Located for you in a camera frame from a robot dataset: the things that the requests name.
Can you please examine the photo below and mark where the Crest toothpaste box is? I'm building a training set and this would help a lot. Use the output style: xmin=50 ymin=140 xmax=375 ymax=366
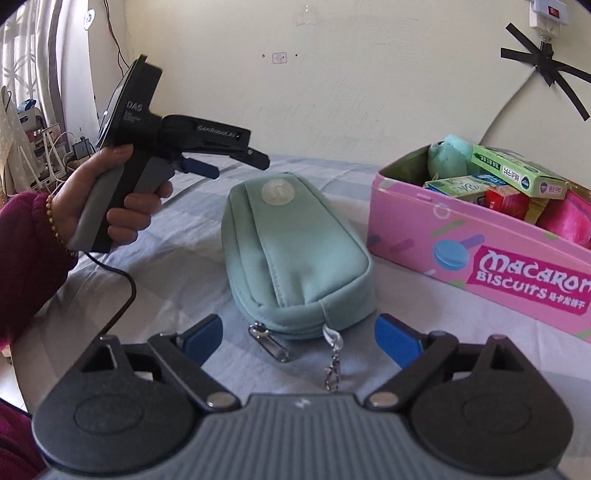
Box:
xmin=423 ymin=173 xmax=507 ymax=205

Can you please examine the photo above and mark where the red small box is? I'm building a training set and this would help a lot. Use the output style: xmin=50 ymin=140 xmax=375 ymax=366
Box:
xmin=485 ymin=185 xmax=543 ymax=224

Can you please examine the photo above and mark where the teal plush toy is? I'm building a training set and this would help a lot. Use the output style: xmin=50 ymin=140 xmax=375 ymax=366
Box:
xmin=427 ymin=135 xmax=480 ymax=180

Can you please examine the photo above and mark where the magenta pouch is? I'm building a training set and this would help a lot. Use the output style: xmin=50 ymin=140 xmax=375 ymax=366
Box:
xmin=536 ymin=187 xmax=591 ymax=249

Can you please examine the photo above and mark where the green medicine box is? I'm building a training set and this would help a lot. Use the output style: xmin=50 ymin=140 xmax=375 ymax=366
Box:
xmin=472 ymin=145 xmax=570 ymax=200

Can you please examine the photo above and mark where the maroon sleeve left forearm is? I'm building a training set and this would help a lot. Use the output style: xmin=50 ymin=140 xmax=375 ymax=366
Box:
xmin=0 ymin=192 xmax=77 ymax=347

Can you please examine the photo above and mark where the person left hand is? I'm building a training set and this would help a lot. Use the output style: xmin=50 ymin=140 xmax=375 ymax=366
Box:
xmin=50 ymin=145 xmax=174 ymax=253

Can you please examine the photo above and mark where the cluttered side shelf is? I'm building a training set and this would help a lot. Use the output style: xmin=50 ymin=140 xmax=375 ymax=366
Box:
xmin=1 ymin=87 xmax=96 ymax=196

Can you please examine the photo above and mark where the mint green zip pouch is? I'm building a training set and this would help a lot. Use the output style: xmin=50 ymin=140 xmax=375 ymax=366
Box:
xmin=221 ymin=173 xmax=377 ymax=340

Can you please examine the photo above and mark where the pink biscuit tin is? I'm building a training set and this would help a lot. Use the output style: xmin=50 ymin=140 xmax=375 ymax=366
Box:
xmin=368 ymin=147 xmax=590 ymax=341

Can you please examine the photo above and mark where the black tape cross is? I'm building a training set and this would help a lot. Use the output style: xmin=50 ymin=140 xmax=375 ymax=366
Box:
xmin=500 ymin=23 xmax=591 ymax=121

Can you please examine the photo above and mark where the white power strip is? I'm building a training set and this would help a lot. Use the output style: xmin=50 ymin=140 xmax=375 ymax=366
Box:
xmin=529 ymin=0 xmax=570 ymax=39

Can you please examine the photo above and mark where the red wall cable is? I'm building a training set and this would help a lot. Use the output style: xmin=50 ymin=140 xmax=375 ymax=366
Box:
xmin=101 ymin=0 xmax=133 ymax=77

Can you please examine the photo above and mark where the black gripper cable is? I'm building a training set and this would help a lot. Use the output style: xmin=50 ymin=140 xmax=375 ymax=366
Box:
xmin=80 ymin=250 xmax=139 ymax=338

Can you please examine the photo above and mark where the grey power cable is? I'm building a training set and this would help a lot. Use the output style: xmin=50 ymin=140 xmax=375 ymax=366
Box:
xmin=479 ymin=73 xmax=541 ymax=146

